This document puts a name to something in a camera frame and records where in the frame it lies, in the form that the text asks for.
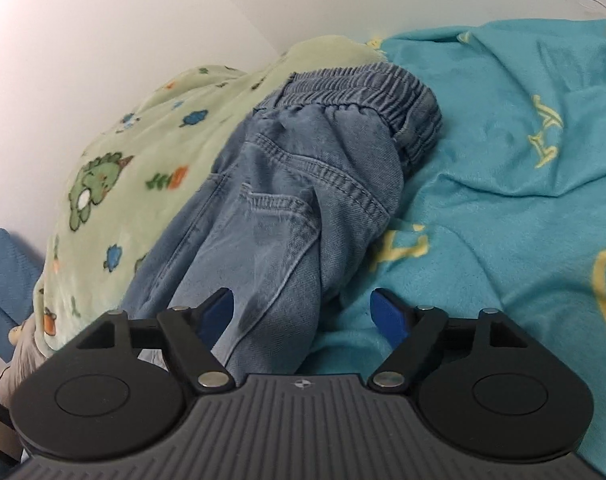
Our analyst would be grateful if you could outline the blue denim jeans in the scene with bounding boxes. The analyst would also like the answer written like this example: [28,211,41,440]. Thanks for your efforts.
[122,63,442,378]

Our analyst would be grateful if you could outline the green dinosaur fleece blanket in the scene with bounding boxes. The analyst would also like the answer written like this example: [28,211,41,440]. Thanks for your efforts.
[34,36,383,356]

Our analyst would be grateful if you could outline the turquoise patterned bed sheet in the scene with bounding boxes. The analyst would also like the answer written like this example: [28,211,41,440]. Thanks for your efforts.
[302,20,606,476]

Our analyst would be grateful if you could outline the grey cloth on chair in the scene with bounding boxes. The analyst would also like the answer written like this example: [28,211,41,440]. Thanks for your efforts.
[0,318,48,408]

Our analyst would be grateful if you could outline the yellow plush toy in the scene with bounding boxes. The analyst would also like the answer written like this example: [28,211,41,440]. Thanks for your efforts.
[8,324,24,347]

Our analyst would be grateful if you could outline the blue cushioned sofa chair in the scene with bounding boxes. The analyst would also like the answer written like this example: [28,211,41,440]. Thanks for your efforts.
[0,228,44,362]

